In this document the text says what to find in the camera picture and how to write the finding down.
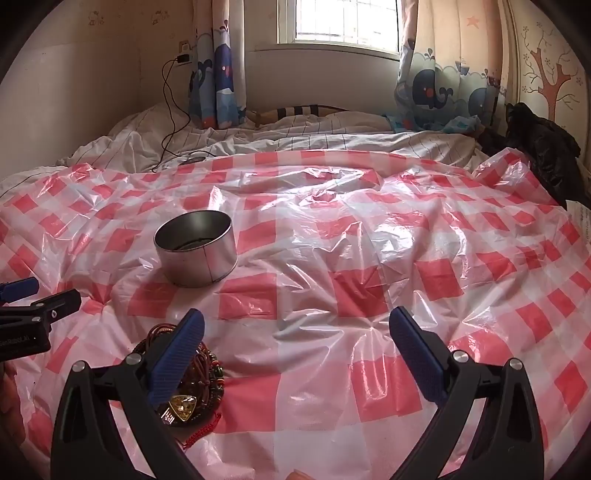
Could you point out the black striped pillow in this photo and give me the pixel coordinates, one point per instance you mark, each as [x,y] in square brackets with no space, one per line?
[295,110]

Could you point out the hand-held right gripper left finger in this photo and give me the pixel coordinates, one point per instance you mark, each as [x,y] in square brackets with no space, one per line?
[178,353]

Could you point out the dark small device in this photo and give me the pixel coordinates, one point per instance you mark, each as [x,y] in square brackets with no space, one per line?
[191,160]

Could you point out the black jacket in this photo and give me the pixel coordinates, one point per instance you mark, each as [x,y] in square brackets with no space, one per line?
[545,143]

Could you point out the window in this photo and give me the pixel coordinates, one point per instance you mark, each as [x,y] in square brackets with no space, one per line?
[337,23]

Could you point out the gold triangular pendant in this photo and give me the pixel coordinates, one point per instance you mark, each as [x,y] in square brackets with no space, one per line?
[182,406]

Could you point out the round metal tin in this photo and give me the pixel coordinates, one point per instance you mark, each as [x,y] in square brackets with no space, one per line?
[198,267]

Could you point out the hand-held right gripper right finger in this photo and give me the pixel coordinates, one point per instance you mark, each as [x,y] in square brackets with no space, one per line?
[418,357]

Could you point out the black charger plug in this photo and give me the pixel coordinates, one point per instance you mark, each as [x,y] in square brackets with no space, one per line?
[183,58]

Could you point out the white striped duvet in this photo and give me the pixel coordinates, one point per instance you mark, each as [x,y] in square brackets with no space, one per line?
[277,138]

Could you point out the tree wall decal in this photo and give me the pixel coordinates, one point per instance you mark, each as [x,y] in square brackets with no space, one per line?
[551,87]

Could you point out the white wall socket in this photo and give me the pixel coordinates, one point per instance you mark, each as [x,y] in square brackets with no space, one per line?
[184,46]

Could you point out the white paper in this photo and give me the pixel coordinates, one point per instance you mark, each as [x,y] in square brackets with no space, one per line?
[582,221]

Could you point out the whale print curtain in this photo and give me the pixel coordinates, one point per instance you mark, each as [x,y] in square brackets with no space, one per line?
[438,92]
[221,69]

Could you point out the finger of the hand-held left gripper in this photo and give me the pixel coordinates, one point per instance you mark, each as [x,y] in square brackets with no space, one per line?
[55,307]
[18,290]

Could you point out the red white checkered plastic sheet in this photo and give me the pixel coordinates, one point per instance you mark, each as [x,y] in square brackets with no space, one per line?
[323,258]

